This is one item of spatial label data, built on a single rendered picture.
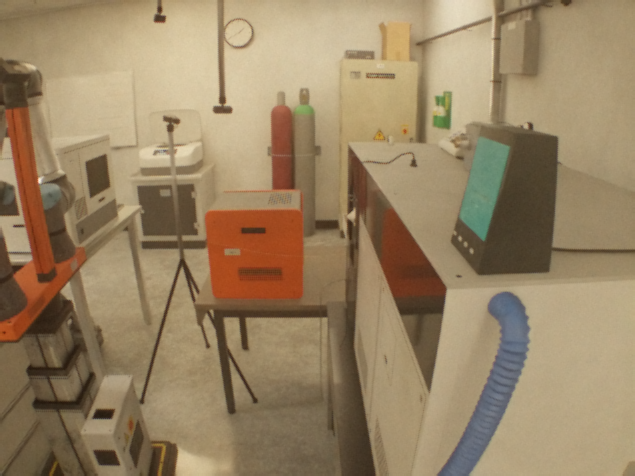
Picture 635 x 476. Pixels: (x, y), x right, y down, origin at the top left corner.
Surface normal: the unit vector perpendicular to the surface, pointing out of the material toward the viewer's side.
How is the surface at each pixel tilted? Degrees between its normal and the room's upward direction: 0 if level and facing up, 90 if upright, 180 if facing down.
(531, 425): 90
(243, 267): 90
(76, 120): 90
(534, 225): 88
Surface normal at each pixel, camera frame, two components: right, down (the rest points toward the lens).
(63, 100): 0.03, 0.34
